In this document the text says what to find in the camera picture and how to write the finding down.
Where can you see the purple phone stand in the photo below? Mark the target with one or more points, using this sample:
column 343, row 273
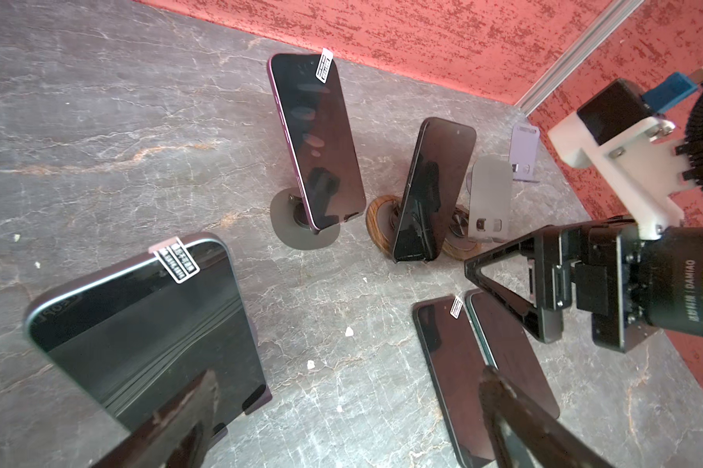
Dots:
column 525, row 140

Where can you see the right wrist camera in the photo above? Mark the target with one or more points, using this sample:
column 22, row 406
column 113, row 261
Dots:
column 645, row 145

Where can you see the grey round phone stand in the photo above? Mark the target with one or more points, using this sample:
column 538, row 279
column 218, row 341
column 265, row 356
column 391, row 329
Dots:
column 290, row 224

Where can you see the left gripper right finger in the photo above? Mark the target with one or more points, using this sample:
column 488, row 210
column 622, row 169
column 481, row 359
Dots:
column 522, row 434

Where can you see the white-edged black phone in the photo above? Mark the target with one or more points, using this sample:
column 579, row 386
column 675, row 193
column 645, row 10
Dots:
column 504, row 345

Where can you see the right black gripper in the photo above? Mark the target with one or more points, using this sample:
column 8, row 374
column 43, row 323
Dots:
column 627, row 284

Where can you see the right aluminium corner post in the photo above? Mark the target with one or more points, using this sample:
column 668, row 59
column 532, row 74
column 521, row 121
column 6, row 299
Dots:
column 612, row 17

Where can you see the silver-edged phone with sticker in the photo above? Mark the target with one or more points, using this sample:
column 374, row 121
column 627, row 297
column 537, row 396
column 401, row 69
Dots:
column 456, row 364

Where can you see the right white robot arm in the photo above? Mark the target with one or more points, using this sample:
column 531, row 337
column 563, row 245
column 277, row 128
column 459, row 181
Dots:
column 635, row 273

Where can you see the wooden base metal stand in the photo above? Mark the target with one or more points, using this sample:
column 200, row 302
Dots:
column 486, row 220

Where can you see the wooden round phone stand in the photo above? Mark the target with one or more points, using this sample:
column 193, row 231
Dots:
column 381, row 219

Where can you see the black phone on wooden stand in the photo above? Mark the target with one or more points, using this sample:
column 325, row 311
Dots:
column 439, row 165

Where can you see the dark phone with sticker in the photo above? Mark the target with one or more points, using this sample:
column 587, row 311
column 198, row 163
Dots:
column 133, row 335

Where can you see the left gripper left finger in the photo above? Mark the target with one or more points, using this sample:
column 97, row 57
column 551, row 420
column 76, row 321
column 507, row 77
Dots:
column 177, row 435

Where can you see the purple phone on stand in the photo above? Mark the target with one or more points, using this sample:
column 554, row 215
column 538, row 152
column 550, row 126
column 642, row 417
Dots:
column 308, row 92

